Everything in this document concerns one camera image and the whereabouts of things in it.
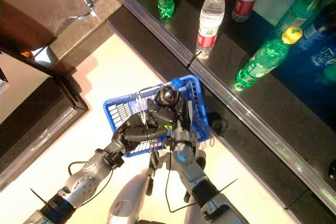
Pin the brown curtain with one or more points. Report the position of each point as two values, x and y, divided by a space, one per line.
39 3

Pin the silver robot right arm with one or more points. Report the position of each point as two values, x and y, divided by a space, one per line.
194 174

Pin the dark cabinet silver trim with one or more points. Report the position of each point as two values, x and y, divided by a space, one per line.
31 119

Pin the blue plastic shopping basket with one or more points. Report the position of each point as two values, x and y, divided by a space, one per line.
118 111

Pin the silver robot left leg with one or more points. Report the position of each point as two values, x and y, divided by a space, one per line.
128 197

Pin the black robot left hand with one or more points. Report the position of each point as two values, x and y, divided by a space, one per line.
139 132

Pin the cola bottle blue label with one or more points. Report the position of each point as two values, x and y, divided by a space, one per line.
315 32
325 56
168 95
333 172

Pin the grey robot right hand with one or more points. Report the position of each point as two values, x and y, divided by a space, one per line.
168 116

